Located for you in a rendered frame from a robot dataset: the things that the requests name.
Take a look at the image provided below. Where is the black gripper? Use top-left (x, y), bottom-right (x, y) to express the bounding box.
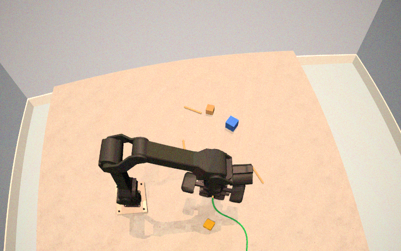
top-left (181, 172), bottom-right (246, 203)

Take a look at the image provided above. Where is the blue cube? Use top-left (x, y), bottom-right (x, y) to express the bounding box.
top-left (225, 115), bottom-right (239, 132)

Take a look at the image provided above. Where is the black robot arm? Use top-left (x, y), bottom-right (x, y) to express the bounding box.
top-left (98, 133), bottom-right (254, 208)

